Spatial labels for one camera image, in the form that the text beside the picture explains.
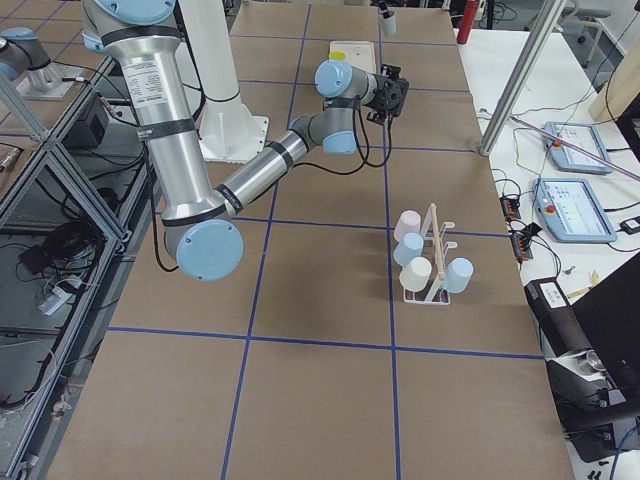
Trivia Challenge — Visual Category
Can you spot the pink plastic cup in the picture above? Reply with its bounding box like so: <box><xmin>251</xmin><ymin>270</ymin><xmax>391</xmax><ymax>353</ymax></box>
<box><xmin>393</xmin><ymin>210</ymin><xmax>422</xmax><ymax>242</ymax></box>

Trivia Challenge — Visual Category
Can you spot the grey plastic cup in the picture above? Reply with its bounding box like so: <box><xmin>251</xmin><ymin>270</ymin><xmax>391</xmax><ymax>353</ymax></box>
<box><xmin>379</xmin><ymin>12</ymin><xmax>397</xmax><ymax>36</ymax></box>

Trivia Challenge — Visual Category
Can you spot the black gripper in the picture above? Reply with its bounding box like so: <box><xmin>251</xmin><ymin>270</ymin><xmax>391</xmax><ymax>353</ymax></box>
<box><xmin>367</xmin><ymin>64</ymin><xmax>409</xmax><ymax>125</ymax></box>

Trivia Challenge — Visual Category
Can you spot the lower teach pendant tablet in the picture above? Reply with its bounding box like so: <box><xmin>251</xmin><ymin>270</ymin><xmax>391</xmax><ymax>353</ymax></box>
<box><xmin>533</xmin><ymin>178</ymin><xmax>617</xmax><ymax>244</ymax></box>

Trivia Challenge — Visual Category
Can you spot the reacher grabber stick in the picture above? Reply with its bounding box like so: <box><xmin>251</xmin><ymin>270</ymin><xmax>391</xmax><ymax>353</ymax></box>
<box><xmin>509</xmin><ymin>115</ymin><xmax>639</xmax><ymax>182</ymax></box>

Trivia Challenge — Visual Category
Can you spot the white wire cup rack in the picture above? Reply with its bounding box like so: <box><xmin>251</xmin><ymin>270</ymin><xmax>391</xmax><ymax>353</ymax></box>
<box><xmin>402</xmin><ymin>203</ymin><xmax>458</xmax><ymax>306</ymax></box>

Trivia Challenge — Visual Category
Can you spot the light blue plastic cup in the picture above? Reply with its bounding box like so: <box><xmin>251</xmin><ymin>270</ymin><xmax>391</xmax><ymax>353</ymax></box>
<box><xmin>393</xmin><ymin>232</ymin><xmax>424</xmax><ymax>267</ymax></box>

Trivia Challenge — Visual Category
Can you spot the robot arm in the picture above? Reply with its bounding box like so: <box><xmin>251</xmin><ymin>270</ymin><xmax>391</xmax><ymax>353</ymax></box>
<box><xmin>82</xmin><ymin>1</ymin><xmax>409</xmax><ymax>281</ymax></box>
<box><xmin>375</xmin><ymin>0</ymin><xmax>391</xmax><ymax>17</ymax></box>

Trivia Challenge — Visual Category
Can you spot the black box device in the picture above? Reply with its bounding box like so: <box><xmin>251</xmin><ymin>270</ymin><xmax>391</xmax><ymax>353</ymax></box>
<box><xmin>524</xmin><ymin>277</ymin><xmax>592</xmax><ymax>356</ymax></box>

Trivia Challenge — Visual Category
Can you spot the yellow plastic cup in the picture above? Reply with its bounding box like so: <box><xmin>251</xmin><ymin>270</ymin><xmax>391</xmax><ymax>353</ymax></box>
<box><xmin>329</xmin><ymin>51</ymin><xmax>346</xmax><ymax>61</ymax></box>

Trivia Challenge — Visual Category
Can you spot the pale green-white plastic cup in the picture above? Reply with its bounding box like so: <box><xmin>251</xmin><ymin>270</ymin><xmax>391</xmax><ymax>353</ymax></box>
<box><xmin>399</xmin><ymin>257</ymin><xmax>432</xmax><ymax>292</ymax></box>

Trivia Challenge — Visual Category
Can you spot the aluminium frame post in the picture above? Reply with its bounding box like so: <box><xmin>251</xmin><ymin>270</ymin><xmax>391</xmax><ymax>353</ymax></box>
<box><xmin>479</xmin><ymin>0</ymin><xmax>566</xmax><ymax>156</ymax></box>

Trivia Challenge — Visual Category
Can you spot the cream plastic tray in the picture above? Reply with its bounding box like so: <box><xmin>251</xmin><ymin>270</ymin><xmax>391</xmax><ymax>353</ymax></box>
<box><xmin>329</xmin><ymin>40</ymin><xmax>377</xmax><ymax>73</ymax></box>

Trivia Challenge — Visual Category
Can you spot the red bottle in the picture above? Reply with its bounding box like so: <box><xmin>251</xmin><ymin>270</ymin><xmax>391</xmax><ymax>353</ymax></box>
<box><xmin>456</xmin><ymin>0</ymin><xmax>480</xmax><ymax>45</ymax></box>

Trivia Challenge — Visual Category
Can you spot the upper teach pendant tablet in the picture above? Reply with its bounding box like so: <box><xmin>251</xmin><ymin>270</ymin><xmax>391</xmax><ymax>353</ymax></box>
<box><xmin>544</xmin><ymin>122</ymin><xmax>613</xmax><ymax>175</ymax></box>

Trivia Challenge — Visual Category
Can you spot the teach pendant tablet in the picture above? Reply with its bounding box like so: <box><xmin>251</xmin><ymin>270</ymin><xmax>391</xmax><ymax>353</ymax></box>
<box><xmin>544</xmin><ymin>122</ymin><xmax>613</xmax><ymax>175</ymax></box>
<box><xmin>533</xmin><ymin>178</ymin><xmax>617</xmax><ymax>244</ymax></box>

